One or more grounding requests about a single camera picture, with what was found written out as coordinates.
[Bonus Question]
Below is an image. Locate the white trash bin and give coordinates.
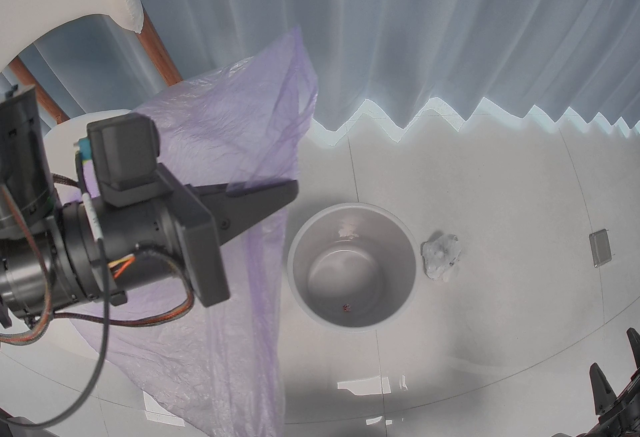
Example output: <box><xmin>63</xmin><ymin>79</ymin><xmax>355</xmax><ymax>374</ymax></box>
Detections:
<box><xmin>286</xmin><ymin>203</ymin><xmax>419</xmax><ymax>332</ymax></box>

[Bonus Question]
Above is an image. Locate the black cable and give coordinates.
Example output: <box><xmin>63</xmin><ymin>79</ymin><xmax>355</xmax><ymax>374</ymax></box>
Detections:
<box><xmin>0</xmin><ymin>138</ymin><xmax>112</xmax><ymax>431</ymax></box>

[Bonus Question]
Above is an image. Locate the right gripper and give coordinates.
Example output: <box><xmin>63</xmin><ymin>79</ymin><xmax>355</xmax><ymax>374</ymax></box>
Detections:
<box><xmin>575</xmin><ymin>329</ymin><xmax>640</xmax><ymax>437</ymax></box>

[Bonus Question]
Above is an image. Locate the purple plastic bag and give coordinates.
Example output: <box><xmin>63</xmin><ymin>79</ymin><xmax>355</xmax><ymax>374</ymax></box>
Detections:
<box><xmin>75</xmin><ymin>24</ymin><xmax>321</xmax><ymax>437</ymax></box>

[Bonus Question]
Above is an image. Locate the white curtain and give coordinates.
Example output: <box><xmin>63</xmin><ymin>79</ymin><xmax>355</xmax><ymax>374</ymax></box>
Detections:
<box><xmin>0</xmin><ymin>0</ymin><xmax>640</xmax><ymax>148</ymax></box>

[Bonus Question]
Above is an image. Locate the white plastic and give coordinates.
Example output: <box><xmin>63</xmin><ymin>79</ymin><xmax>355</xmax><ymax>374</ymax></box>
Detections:
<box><xmin>421</xmin><ymin>233</ymin><xmax>463</xmax><ymax>282</ymax></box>

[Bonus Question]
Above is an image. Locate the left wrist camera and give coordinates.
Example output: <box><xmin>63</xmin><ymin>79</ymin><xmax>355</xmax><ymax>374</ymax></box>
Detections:
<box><xmin>86</xmin><ymin>114</ymin><xmax>176</xmax><ymax>208</ymax></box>

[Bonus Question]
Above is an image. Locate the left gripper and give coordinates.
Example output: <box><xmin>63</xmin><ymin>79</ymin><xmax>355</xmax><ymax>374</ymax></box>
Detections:
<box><xmin>57</xmin><ymin>163</ymin><xmax>299</xmax><ymax>309</ymax></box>

